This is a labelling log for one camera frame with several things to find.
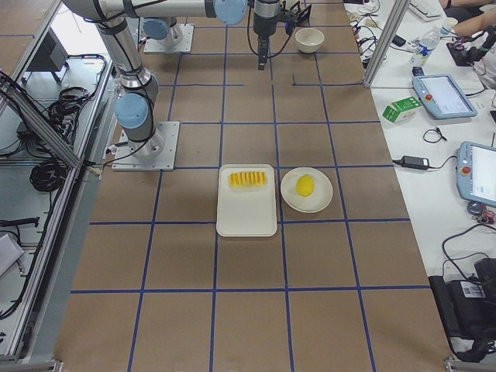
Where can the upper blue teach pendant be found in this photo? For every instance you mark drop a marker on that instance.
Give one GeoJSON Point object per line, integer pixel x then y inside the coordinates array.
{"type": "Point", "coordinates": [442, 97]}

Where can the blue teach pendant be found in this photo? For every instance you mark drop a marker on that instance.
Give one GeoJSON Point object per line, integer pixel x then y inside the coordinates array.
{"type": "Point", "coordinates": [475, 173]}
{"type": "Point", "coordinates": [442, 97]}

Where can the white rectangular tray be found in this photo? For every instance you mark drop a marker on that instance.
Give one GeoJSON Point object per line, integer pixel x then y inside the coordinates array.
{"type": "Point", "coordinates": [246, 212]}

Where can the black phone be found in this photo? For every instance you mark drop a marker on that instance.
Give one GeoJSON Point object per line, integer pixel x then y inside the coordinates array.
{"type": "Point", "coordinates": [398, 41]}

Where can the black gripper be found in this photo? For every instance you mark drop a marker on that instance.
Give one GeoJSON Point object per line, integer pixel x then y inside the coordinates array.
{"type": "Point", "coordinates": [262, 24]}

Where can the clear water bottle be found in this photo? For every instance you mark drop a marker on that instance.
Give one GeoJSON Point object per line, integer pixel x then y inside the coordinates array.
{"type": "Point", "coordinates": [426, 45]}

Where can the yellow sliced bread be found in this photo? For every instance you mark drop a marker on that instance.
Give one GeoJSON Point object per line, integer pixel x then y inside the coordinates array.
{"type": "Point", "coordinates": [247, 179]}

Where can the black power adapter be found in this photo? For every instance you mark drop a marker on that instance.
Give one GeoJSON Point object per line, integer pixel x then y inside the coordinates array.
{"type": "Point", "coordinates": [418, 163]}

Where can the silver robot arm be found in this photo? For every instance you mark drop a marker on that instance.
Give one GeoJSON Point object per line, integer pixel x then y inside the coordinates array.
{"type": "Point", "coordinates": [165, 30]}
{"type": "Point", "coordinates": [110, 18]}

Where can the white bowl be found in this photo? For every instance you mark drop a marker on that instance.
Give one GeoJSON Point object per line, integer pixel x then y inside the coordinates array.
{"type": "Point", "coordinates": [309, 40]}

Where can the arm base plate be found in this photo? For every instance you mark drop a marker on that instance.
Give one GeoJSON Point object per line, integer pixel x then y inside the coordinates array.
{"type": "Point", "coordinates": [158, 153]}
{"type": "Point", "coordinates": [184, 46]}

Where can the lower blue teach pendant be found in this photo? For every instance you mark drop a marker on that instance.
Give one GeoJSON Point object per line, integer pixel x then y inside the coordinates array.
{"type": "Point", "coordinates": [475, 173]}

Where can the green white carton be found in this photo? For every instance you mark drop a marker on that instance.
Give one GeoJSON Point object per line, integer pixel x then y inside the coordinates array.
{"type": "Point", "coordinates": [401, 110]}

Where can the yellow lemon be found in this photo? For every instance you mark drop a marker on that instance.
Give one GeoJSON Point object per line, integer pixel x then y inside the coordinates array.
{"type": "Point", "coordinates": [305, 185]}

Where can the white round plate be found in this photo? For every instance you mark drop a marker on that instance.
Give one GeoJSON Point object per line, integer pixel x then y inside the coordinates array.
{"type": "Point", "coordinates": [317, 201]}

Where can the aluminium frame post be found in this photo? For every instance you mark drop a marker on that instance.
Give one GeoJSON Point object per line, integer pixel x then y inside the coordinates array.
{"type": "Point", "coordinates": [391, 26]}

